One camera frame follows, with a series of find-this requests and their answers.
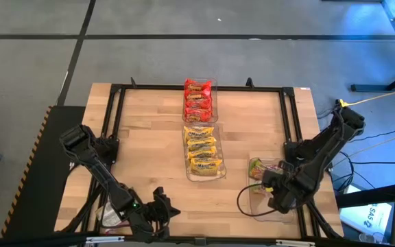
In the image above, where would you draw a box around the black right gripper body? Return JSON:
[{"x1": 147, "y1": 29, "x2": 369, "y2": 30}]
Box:
[{"x1": 261, "y1": 167, "x2": 314, "y2": 207}]

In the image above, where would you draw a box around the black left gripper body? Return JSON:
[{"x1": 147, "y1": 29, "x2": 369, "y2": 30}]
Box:
[{"x1": 138, "y1": 200, "x2": 171, "y2": 242}]

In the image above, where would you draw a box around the clear plastic storage bin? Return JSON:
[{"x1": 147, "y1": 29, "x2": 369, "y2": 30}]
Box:
[
  {"x1": 182, "y1": 122, "x2": 227, "y2": 182},
  {"x1": 182, "y1": 77, "x2": 219, "y2": 124},
  {"x1": 246, "y1": 156, "x2": 296, "y2": 224}
]

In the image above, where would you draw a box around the orange Maruchan ramen pack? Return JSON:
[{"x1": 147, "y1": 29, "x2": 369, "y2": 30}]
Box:
[
  {"x1": 184, "y1": 78, "x2": 213, "y2": 93},
  {"x1": 184, "y1": 89, "x2": 213, "y2": 102},
  {"x1": 184, "y1": 98, "x2": 214, "y2": 111},
  {"x1": 183, "y1": 108, "x2": 215, "y2": 124}
]

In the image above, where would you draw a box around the black desk foot bar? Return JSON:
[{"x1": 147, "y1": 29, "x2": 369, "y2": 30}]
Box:
[{"x1": 334, "y1": 180, "x2": 395, "y2": 209}]

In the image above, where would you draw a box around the white blue printed carton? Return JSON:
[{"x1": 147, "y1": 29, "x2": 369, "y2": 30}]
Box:
[{"x1": 339, "y1": 201, "x2": 394, "y2": 237}]

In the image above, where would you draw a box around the black platform hazard striped edge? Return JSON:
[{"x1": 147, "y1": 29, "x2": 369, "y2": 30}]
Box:
[{"x1": 0, "y1": 105, "x2": 87, "y2": 239}]

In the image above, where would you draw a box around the black foreground beam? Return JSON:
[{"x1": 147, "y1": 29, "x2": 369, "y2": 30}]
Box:
[{"x1": 0, "y1": 231, "x2": 92, "y2": 247}]

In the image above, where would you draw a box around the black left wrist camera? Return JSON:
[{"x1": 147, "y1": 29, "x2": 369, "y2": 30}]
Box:
[{"x1": 152, "y1": 187, "x2": 167, "y2": 202}]

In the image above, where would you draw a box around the silver metal bracket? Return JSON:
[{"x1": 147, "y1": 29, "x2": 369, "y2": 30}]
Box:
[
  {"x1": 85, "y1": 235, "x2": 125, "y2": 245},
  {"x1": 275, "y1": 239, "x2": 317, "y2": 247}
]

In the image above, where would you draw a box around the black floor cable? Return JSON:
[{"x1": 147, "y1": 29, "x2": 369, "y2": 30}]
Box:
[
  {"x1": 333, "y1": 150, "x2": 376, "y2": 193},
  {"x1": 350, "y1": 124, "x2": 395, "y2": 143}
]

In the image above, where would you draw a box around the yellow extension cord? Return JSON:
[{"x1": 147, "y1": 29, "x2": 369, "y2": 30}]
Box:
[{"x1": 335, "y1": 84, "x2": 395, "y2": 110}]

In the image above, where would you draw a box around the black aluminium table frame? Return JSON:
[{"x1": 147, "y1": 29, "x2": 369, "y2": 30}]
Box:
[{"x1": 58, "y1": 77, "x2": 344, "y2": 243}]

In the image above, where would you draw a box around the black desk leg frame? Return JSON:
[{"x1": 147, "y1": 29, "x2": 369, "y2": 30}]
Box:
[{"x1": 350, "y1": 0, "x2": 395, "y2": 93}]

